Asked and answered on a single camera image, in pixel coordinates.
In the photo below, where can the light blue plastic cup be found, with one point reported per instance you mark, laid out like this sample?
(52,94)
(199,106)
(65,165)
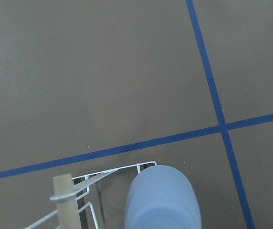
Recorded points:
(161,197)

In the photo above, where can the white wire cup holder rack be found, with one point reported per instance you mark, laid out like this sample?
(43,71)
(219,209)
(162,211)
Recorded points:
(74,200)

